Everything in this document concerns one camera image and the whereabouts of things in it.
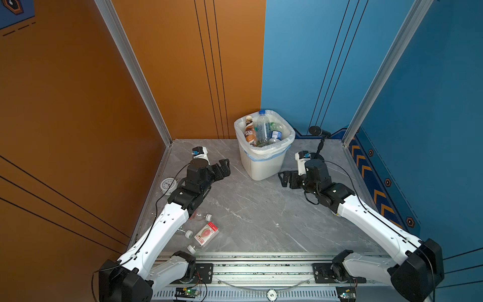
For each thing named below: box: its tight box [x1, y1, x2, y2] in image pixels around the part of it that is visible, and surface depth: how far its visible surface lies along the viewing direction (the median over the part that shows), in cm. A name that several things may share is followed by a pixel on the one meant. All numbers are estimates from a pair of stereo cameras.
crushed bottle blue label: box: [269, 122, 283, 145], surface depth 91 cm
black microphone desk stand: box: [308, 125, 332, 161], surface depth 95 cm
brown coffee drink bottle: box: [244, 115, 258, 147], surface depth 89 cm
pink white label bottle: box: [193, 221, 220, 248], surface depth 81 cm
